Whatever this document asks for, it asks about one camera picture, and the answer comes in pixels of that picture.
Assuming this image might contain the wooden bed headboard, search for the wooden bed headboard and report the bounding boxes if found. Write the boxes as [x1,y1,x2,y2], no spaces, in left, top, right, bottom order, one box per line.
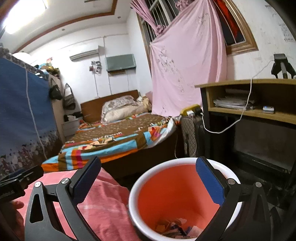
[80,90,139,123]

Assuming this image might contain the white charging cable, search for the white charging cable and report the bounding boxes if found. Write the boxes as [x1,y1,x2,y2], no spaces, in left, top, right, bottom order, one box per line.
[201,59,276,135]

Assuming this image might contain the trash pieces in bin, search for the trash pieces in bin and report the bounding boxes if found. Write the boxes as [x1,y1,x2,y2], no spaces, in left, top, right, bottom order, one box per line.
[154,218,203,239]

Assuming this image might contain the orange trash bin white rim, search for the orange trash bin white rim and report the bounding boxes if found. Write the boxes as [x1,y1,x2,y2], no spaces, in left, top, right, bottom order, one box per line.
[128,157,242,240]

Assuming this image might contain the yellow power strip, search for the yellow power strip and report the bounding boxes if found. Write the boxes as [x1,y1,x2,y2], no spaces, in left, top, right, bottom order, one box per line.
[180,104,202,116]

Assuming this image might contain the red hanging cloth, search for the red hanging cloth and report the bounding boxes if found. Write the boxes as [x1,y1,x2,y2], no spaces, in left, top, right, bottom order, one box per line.
[214,1,241,45]

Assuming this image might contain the white bedside drawer cabinet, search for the white bedside drawer cabinet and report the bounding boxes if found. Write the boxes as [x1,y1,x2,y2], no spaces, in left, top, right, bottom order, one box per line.
[62,118,80,138]

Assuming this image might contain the grey hanging tote bag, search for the grey hanging tote bag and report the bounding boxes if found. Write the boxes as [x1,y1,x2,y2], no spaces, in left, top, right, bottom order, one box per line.
[63,84,76,110]

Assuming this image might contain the colourful striped bed blanket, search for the colourful striped bed blanket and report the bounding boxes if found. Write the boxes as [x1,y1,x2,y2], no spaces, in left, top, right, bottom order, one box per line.
[42,113,177,173]

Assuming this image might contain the pink tied curtain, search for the pink tied curtain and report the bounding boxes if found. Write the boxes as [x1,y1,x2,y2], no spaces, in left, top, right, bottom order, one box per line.
[129,0,193,36]

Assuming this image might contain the black tripod clamp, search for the black tripod clamp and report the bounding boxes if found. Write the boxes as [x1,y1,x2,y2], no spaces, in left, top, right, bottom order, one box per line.
[271,54,296,79]

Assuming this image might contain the person's left hand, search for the person's left hand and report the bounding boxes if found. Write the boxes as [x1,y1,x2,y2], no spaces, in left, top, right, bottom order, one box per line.
[1,200,25,240]

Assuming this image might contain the pink checked bed sheet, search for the pink checked bed sheet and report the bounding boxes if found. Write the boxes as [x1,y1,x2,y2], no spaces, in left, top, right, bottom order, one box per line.
[15,168,140,240]

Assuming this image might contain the green covered wall unit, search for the green covered wall unit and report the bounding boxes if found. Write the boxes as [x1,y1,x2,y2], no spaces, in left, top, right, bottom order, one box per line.
[105,54,137,72]

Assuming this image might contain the pink hanging sheet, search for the pink hanging sheet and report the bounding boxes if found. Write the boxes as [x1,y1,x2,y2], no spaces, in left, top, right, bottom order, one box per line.
[149,1,227,116]

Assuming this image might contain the stack of papers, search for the stack of papers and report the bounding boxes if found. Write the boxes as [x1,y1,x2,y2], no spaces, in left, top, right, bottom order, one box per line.
[213,97,255,110]

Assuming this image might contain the white wall air conditioner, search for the white wall air conditioner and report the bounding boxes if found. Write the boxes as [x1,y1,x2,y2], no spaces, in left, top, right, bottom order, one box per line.
[69,49,99,61]

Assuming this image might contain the floral pillow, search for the floral pillow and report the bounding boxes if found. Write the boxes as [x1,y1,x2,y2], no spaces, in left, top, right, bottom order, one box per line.
[101,95,152,123]

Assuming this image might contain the black hanging handbag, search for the black hanging handbag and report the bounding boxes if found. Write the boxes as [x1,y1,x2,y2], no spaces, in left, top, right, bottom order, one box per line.
[49,78,63,100]

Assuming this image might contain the wooden desk shelf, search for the wooden desk shelf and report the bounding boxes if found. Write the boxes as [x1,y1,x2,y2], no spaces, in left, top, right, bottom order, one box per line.
[197,79,295,172]

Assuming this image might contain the blue fabric wardrobe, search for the blue fabric wardrobe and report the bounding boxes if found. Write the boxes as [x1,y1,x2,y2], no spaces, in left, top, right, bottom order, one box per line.
[0,47,62,177]

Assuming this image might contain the wooden window frame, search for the wooden window frame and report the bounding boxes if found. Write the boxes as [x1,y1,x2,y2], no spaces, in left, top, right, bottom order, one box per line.
[147,0,258,55]

